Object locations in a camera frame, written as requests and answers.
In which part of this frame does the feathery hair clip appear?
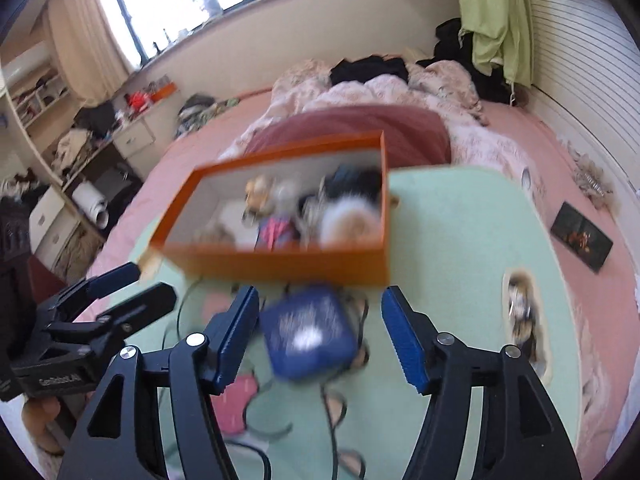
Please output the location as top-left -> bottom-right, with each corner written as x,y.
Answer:
569,149 -> 614,209

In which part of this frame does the beige plush toy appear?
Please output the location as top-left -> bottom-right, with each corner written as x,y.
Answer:
244,175 -> 277,214

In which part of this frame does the white drawer cabinet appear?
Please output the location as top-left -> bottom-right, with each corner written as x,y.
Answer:
28,187 -> 84,267

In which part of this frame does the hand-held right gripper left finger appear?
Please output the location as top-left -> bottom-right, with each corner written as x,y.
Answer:
57,285 -> 261,480

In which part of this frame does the white slatted headboard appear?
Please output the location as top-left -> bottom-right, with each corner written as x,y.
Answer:
520,0 -> 640,222

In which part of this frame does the green hanging cloth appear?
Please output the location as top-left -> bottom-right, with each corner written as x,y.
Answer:
452,0 -> 534,89

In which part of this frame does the pink bed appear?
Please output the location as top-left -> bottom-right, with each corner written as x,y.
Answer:
84,85 -> 640,443

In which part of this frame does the dark picture card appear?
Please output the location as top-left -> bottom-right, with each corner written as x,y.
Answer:
550,201 -> 615,275

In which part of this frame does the blue square pouch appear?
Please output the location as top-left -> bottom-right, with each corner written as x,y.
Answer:
259,284 -> 360,382

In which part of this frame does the white bedside cabinet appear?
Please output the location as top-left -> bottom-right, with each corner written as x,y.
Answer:
111,110 -> 168,162

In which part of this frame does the black garment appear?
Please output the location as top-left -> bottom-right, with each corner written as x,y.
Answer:
329,56 -> 410,87

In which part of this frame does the pink floral quilt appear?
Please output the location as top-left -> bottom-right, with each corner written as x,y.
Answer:
219,57 -> 622,461

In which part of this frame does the white bookshelf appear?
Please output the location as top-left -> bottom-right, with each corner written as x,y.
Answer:
0,40 -> 127,263

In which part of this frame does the orange cardboard box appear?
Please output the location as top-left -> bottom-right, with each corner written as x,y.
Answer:
149,130 -> 392,287

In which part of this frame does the white fur pompom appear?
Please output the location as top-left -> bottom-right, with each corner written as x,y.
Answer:
319,199 -> 384,247

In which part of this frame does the maroon pillow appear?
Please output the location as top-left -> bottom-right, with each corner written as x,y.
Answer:
244,105 -> 452,167

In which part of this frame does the pink striped item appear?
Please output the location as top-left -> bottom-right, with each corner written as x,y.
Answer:
257,216 -> 297,250

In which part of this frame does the white paper roll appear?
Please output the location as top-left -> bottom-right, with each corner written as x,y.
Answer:
71,181 -> 109,227

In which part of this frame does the black clothes pile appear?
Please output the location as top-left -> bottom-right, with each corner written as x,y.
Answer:
417,17 -> 522,104

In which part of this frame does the dark clothes heap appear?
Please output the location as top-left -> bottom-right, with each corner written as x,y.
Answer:
74,101 -> 119,137

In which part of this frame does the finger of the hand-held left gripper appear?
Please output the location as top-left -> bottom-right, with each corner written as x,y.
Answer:
35,261 -> 142,323
92,282 -> 179,348

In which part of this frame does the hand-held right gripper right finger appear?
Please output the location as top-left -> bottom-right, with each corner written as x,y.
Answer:
381,285 -> 583,480

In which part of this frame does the light green cartoon desktop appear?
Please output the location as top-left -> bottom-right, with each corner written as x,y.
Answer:
107,165 -> 576,480

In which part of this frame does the silver metal trinket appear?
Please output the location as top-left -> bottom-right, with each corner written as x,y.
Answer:
505,270 -> 542,361

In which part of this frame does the black pouch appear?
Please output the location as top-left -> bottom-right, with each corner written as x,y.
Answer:
322,164 -> 385,202

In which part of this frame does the person's left hand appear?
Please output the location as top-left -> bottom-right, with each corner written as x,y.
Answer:
22,396 -> 69,457

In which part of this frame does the beige curtain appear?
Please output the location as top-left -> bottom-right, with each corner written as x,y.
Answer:
46,0 -> 137,107

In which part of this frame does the grey green clothes pile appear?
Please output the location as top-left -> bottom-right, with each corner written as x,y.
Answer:
175,92 -> 242,139

